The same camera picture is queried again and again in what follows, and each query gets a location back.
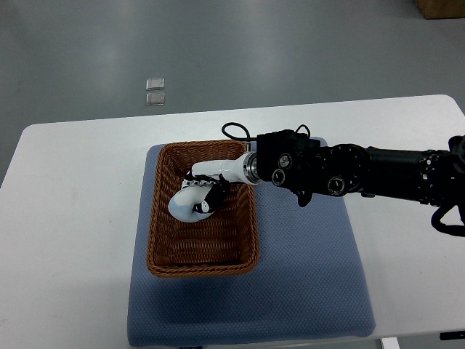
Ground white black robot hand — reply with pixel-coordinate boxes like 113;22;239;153
181;152;261;212

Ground blue white plush toy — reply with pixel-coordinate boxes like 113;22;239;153
168;185;214;223

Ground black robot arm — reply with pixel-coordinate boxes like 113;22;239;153
244;129;464;237

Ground brown wicker basket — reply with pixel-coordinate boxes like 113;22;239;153
146;140;259;278

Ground lower silver floor plate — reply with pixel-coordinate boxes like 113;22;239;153
145;92;166;106

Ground silver floor plate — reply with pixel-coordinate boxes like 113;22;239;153
145;78;165;91
145;92;166;106

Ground upper silver floor plate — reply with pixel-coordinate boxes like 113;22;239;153
145;78;165;91

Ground blue quilted mat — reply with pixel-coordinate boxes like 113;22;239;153
127;145;376;347

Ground brown cardboard box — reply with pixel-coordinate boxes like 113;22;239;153
414;0;464;20

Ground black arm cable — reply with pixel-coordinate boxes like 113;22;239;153
221;122;259;143

